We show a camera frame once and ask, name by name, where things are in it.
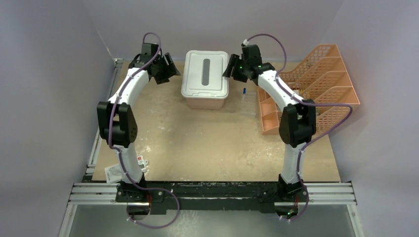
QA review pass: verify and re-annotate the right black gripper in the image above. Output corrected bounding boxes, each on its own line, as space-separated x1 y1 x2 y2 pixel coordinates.
223 54 250 83

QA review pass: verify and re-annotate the white plastic bin lid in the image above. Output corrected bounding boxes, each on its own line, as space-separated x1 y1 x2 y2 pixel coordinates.
181 50 229 100

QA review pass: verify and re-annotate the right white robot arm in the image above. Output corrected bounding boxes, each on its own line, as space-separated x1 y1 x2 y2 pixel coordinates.
223 44 316 201

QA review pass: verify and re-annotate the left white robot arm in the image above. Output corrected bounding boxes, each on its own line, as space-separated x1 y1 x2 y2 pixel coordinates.
96 42 180 202

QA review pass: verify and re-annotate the clear test tube rack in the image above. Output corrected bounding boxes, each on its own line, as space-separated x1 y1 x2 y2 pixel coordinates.
240 91 257 117

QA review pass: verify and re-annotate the pink plastic bin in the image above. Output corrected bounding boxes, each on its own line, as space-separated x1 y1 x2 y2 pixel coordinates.
185 98 225 110

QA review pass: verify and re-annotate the orange mesh file organizer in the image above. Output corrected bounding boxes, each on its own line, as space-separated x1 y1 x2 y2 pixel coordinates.
257 44 361 135

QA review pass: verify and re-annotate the blister pack with label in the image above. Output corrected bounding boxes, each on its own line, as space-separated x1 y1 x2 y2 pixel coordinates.
104 156 149 184

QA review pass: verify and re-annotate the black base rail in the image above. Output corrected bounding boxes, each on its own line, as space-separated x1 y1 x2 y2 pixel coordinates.
115 180 308 217

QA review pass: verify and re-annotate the aluminium frame rail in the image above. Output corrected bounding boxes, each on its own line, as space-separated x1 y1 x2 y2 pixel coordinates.
68 183 357 205

